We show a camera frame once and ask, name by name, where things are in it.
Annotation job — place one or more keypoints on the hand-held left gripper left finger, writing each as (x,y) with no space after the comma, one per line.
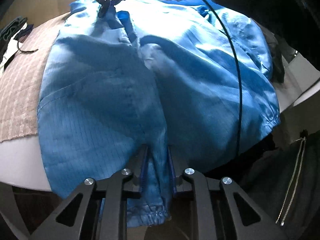
(143,170)

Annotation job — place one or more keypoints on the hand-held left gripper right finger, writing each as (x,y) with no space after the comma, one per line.
(172,170)

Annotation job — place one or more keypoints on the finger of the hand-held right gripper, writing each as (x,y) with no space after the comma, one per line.
(106,8)

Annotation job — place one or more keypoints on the blue jacket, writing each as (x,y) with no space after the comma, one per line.
(105,100)

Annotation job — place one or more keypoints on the folded black clothes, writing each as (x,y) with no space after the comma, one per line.
(10,30)

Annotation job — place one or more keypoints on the white garment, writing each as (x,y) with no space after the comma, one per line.
(10,47)

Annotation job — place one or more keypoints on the person's black zip jacket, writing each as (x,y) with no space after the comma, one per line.
(287,185)

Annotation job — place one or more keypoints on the plaid woven mat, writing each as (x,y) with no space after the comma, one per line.
(22,100)

